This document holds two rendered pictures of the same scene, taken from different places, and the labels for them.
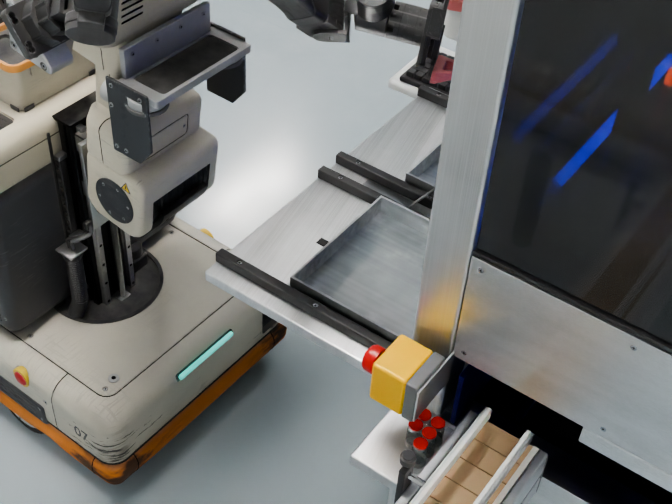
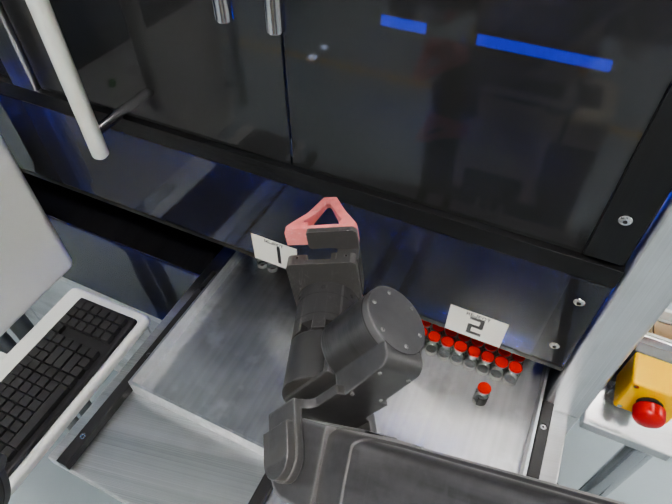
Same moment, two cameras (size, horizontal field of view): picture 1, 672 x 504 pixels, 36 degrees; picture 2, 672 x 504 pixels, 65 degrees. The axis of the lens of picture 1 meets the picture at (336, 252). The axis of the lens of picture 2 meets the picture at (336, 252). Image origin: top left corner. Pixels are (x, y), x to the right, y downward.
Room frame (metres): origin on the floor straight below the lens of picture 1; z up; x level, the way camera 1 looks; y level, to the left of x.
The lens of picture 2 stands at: (1.39, 0.19, 1.67)
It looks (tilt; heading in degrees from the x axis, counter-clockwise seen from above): 48 degrees down; 262
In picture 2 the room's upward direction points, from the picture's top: straight up
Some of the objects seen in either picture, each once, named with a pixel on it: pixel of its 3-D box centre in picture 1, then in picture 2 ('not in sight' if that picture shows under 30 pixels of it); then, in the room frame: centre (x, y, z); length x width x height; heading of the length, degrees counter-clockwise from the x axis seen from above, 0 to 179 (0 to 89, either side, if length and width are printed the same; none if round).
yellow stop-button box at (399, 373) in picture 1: (405, 376); (651, 383); (0.90, -0.11, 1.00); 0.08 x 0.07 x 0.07; 57
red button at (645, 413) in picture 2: (377, 361); (649, 411); (0.93, -0.07, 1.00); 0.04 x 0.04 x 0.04; 57
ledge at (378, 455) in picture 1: (415, 454); (628, 403); (0.87, -0.13, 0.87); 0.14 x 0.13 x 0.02; 57
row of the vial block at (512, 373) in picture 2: not in sight; (465, 355); (1.12, -0.24, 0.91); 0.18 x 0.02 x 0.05; 147
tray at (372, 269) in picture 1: (422, 286); (444, 414); (1.18, -0.14, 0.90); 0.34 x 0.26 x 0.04; 57
